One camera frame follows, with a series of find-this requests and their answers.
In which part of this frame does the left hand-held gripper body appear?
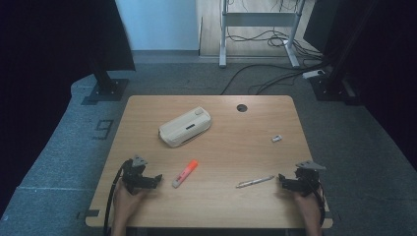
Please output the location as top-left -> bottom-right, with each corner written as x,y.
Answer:
121,154 -> 155,195

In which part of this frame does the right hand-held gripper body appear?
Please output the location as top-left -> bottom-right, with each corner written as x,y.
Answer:
288,159 -> 328,198

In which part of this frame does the white clear pen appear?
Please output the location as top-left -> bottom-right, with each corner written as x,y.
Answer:
235,175 -> 275,189

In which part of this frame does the person's right hand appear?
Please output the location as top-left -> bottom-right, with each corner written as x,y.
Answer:
292,186 -> 325,218

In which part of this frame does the orange highlighter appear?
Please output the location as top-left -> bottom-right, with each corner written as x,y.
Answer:
171,159 -> 199,189

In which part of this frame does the black metal stand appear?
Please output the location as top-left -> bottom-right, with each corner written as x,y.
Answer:
309,0 -> 362,106
86,57 -> 130,103

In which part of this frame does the white power strip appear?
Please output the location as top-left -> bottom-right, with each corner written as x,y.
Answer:
301,69 -> 326,80

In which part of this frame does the black curtain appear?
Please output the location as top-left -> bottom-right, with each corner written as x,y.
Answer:
0,0 -> 137,210

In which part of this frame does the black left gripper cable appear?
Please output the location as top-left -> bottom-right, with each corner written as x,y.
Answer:
102,159 -> 128,236

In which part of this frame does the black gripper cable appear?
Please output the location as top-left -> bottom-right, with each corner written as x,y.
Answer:
102,159 -> 128,236
315,183 -> 327,228

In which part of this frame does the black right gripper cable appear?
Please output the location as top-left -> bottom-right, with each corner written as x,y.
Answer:
315,183 -> 327,228

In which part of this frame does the black floor cable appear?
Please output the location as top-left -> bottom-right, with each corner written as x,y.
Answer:
219,62 -> 316,96
247,67 -> 328,96

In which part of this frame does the tangle of black cables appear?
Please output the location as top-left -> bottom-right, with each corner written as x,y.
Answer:
225,29 -> 324,61

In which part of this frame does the white desk frame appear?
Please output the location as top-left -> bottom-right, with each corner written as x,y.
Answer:
218,0 -> 307,69

